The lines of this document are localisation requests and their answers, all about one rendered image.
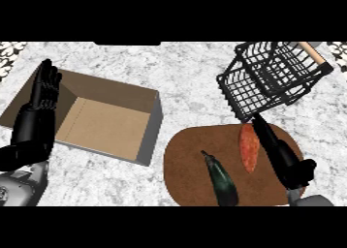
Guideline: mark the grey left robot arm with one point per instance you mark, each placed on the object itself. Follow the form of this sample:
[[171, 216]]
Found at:
[[17, 187]]

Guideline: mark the open brown cardboard box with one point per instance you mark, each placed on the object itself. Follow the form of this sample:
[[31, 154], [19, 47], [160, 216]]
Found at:
[[93, 117]]

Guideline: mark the dark green eggplant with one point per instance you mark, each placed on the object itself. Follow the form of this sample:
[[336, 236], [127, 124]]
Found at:
[[223, 182]]

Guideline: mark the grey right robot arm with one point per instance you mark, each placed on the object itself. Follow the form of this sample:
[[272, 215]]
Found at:
[[309, 200]]

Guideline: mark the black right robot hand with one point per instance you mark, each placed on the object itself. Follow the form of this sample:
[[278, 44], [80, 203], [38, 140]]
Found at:
[[282, 155]]

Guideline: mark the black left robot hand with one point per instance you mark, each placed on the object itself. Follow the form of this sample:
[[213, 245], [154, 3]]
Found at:
[[35, 129]]

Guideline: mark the orange sweet potato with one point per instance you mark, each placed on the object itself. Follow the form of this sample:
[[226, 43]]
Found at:
[[250, 147]]

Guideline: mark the brown oval cutting board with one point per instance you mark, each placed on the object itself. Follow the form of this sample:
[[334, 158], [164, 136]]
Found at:
[[201, 174]]

